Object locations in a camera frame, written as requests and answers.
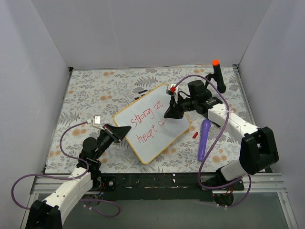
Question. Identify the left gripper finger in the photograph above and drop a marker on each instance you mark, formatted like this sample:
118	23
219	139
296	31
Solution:
120	133
109	128

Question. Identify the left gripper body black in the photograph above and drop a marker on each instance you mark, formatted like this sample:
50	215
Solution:
110	133

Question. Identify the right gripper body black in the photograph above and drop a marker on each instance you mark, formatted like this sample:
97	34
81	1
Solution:
177	106

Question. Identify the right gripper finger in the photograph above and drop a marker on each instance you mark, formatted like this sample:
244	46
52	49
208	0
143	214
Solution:
173	106
173	113

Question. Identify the yellow framed whiteboard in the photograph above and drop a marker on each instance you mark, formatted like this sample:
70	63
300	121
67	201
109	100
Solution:
151	133

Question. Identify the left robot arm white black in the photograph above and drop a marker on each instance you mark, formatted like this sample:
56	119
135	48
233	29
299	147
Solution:
52	212

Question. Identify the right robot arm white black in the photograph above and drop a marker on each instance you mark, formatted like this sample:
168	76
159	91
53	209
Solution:
257	145

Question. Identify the purple toy microphone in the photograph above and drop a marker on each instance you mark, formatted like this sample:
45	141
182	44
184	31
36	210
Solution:
205	127

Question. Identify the black microphone stand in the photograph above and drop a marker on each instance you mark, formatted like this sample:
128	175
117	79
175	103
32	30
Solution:
210	77

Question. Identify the floral table mat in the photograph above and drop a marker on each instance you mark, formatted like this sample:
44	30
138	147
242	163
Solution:
104	93

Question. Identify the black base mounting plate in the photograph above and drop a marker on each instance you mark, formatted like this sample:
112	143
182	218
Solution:
151	186

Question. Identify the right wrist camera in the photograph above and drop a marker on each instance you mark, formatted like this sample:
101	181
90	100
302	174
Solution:
173	90

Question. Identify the aluminium frame rail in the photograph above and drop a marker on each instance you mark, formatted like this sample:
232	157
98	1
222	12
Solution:
265	183

